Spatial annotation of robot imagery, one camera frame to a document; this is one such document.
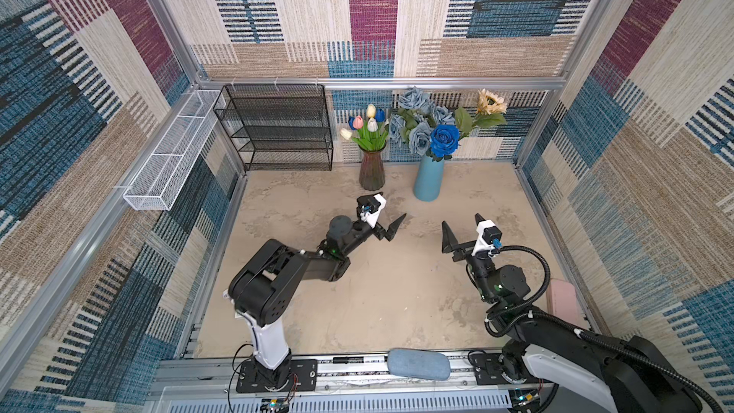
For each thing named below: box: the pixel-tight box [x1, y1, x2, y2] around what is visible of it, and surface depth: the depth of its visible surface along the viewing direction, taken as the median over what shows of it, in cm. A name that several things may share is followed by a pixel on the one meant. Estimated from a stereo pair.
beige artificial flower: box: [454, 87, 508, 141], surface depth 84 cm
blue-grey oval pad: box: [387, 347, 452, 381], surface depth 74 cm
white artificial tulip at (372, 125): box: [367, 117, 379, 133], surface depth 93 cm
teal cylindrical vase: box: [413, 154, 445, 203], surface depth 108 cm
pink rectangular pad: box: [545, 277, 589, 329], surface depth 84 cm
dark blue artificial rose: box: [430, 124, 460, 158], surface depth 67 cm
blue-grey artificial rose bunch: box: [388, 86, 457, 157], surface depth 85 cm
